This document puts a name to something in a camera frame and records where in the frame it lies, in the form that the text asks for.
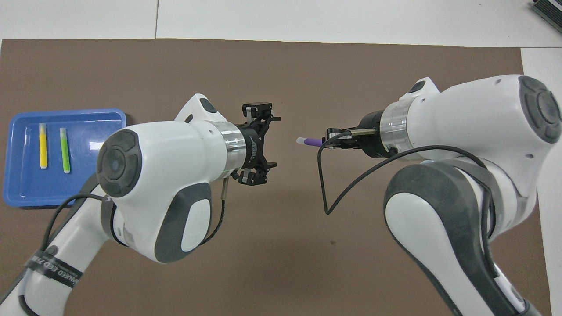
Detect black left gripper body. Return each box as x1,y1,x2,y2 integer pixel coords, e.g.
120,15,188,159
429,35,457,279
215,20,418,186
238,119,267,175

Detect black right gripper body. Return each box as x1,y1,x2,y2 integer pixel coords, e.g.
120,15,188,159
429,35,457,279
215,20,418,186
359,109,396,160

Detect green highlighter pen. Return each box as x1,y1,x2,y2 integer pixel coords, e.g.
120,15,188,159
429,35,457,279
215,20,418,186
60,127,72,174

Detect large brown table mat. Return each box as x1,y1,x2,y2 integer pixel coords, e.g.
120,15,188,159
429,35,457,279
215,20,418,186
0,39,553,316

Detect yellow highlighter pen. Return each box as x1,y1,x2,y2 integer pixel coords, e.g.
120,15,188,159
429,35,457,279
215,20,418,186
39,123,48,169

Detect grey ribbed device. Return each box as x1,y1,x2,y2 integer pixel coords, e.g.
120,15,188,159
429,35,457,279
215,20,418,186
529,0,562,23

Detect blue plastic tray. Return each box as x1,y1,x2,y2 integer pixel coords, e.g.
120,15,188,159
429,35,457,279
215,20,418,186
2,108,128,208

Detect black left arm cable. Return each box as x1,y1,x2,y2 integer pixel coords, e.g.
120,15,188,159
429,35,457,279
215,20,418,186
17,177,230,316

